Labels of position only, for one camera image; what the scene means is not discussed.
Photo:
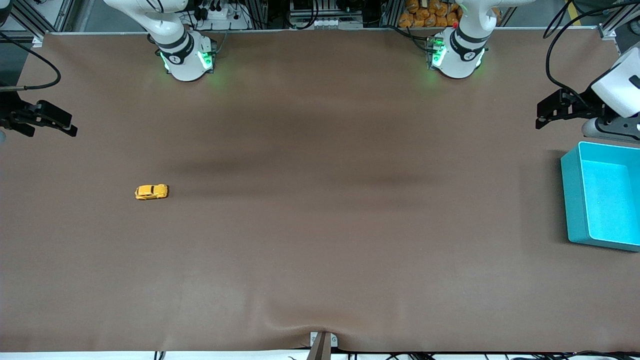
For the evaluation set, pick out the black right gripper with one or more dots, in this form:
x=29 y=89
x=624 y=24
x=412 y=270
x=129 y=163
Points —
x=9 y=111

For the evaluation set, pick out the white terminal block device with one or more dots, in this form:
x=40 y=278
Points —
x=325 y=23

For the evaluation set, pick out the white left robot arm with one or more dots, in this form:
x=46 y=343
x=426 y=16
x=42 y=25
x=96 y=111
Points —
x=457 y=55

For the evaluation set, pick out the pile of orange packets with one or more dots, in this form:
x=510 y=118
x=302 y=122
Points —
x=430 y=15

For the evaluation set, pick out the aluminium frame strut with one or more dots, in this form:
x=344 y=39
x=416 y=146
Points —
x=607 y=31
x=62 y=12

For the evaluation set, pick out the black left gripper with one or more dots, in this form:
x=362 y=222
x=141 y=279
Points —
x=583 y=106

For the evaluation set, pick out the teal plastic storage bin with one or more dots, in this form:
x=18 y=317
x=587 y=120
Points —
x=575 y=200

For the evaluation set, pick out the brown table mat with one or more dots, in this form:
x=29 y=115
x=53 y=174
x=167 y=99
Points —
x=320 y=200

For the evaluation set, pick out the yellow beetle toy car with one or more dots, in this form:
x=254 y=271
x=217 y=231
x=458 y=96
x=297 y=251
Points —
x=151 y=192

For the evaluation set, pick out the white power strip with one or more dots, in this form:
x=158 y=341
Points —
x=220 y=19

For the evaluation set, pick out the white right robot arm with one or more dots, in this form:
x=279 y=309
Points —
x=187 y=55

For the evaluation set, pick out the metal table clamp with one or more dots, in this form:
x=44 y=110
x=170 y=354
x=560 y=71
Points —
x=320 y=346

